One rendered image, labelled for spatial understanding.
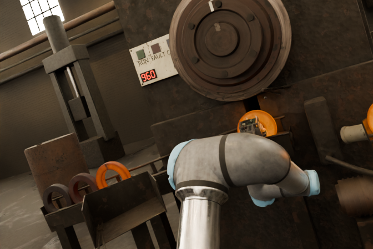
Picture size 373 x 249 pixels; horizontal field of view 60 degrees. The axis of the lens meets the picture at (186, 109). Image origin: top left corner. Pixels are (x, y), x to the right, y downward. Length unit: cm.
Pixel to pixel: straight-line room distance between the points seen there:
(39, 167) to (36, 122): 651
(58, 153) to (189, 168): 316
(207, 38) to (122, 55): 727
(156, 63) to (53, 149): 247
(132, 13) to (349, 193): 114
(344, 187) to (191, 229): 66
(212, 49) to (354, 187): 66
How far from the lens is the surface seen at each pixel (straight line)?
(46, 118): 1007
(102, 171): 162
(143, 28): 155
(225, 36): 117
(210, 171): 69
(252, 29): 117
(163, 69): 149
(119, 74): 849
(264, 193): 108
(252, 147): 68
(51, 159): 381
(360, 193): 120
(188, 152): 72
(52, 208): 191
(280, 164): 72
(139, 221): 121
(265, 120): 131
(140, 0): 157
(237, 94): 127
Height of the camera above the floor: 100
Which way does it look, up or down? 4 degrees down
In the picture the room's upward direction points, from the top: 18 degrees counter-clockwise
